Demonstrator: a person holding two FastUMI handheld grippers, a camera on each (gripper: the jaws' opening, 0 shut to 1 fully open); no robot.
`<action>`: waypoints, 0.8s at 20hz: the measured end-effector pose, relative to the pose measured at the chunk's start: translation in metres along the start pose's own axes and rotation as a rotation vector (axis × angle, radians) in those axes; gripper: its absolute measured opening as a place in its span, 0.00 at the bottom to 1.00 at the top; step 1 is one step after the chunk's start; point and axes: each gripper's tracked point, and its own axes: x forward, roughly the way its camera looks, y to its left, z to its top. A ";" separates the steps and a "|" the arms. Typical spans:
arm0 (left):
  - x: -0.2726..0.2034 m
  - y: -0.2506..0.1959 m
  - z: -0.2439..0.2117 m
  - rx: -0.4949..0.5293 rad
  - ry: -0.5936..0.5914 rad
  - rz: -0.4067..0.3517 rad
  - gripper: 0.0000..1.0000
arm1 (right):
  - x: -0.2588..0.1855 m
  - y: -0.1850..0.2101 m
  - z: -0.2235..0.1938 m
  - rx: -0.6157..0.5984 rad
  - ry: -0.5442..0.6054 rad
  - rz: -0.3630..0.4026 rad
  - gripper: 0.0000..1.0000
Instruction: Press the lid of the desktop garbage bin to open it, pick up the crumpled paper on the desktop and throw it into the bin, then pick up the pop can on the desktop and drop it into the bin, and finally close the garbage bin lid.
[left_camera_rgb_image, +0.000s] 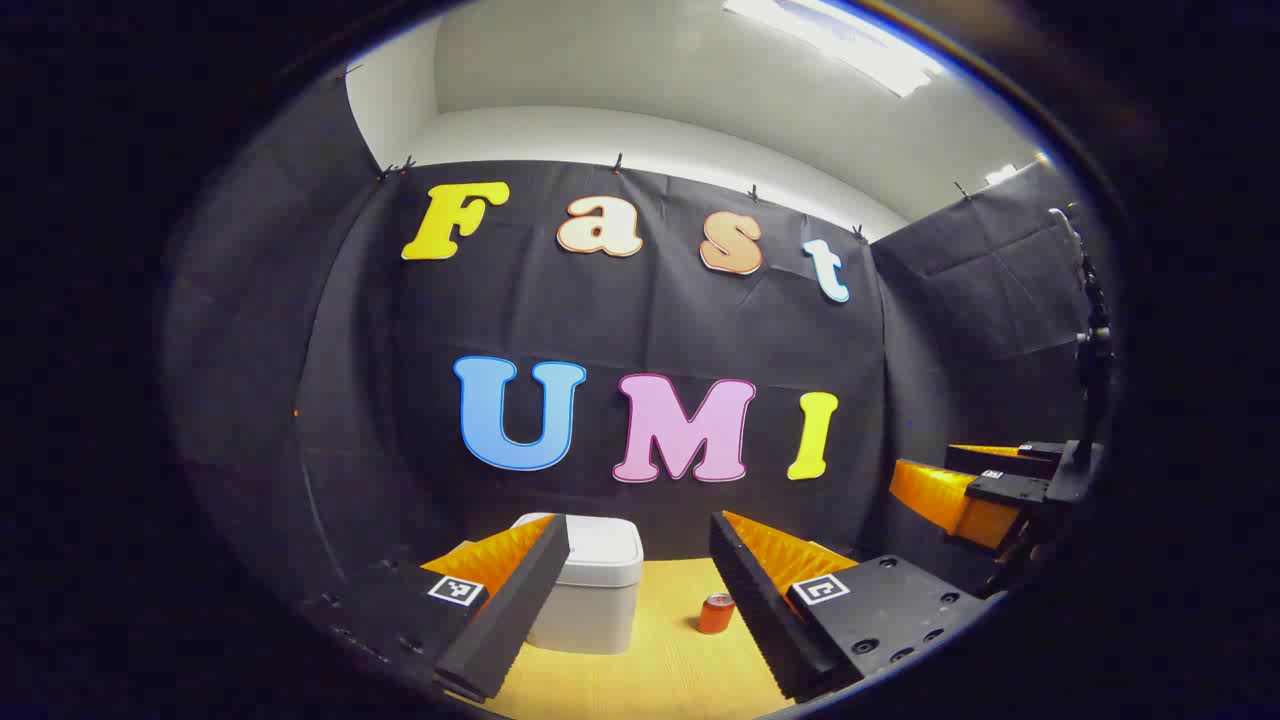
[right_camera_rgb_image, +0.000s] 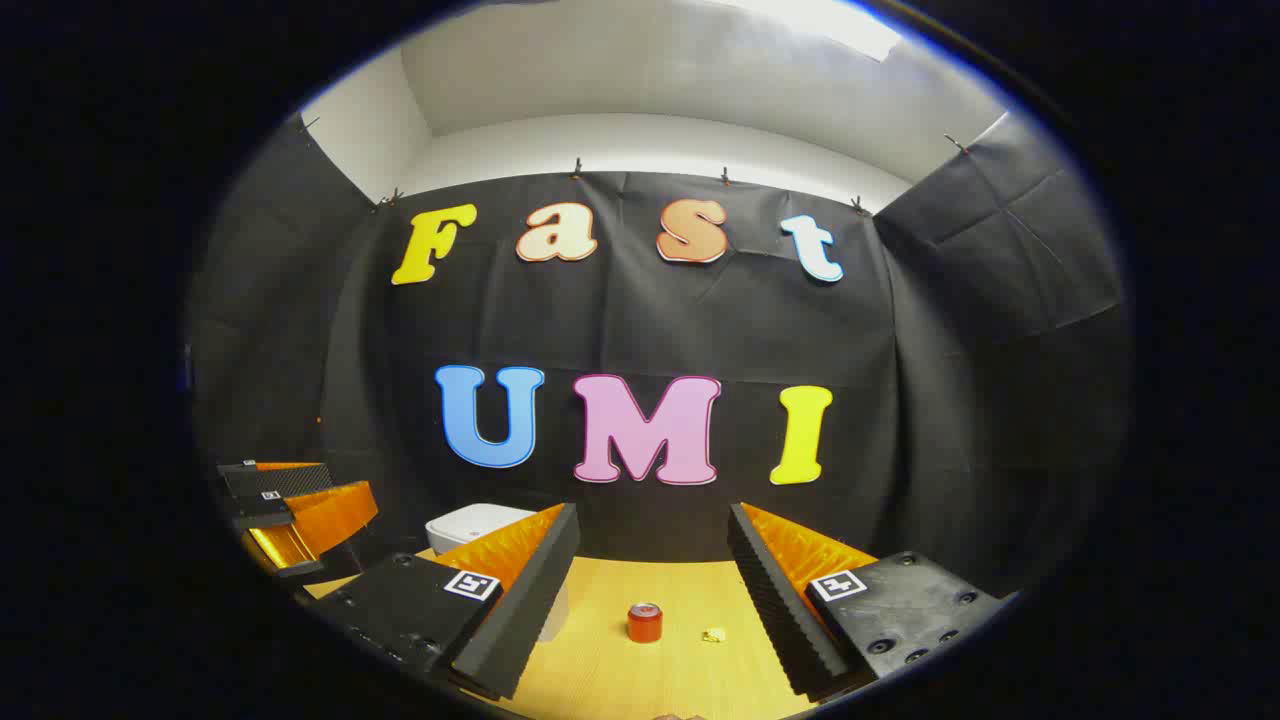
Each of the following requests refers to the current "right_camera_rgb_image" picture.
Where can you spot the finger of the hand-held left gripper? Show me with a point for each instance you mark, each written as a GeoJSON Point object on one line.
{"type": "Point", "coordinates": [285, 478]}
{"type": "Point", "coordinates": [330, 515]}

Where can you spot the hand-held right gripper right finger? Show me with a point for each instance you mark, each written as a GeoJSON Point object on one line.
{"type": "Point", "coordinates": [785, 610]}

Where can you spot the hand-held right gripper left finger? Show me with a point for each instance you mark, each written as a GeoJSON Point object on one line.
{"type": "Point", "coordinates": [520, 610]}

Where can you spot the white desktop garbage bin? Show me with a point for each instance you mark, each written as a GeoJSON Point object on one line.
{"type": "Point", "coordinates": [475, 522]}

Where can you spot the red pop can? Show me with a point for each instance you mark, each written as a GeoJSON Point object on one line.
{"type": "Point", "coordinates": [645, 624]}

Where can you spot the wooden desktop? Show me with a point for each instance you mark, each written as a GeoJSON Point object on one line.
{"type": "Point", "coordinates": [610, 680]}

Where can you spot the black backdrop cloth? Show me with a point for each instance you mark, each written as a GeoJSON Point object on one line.
{"type": "Point", "coordinates": [650, 320]}

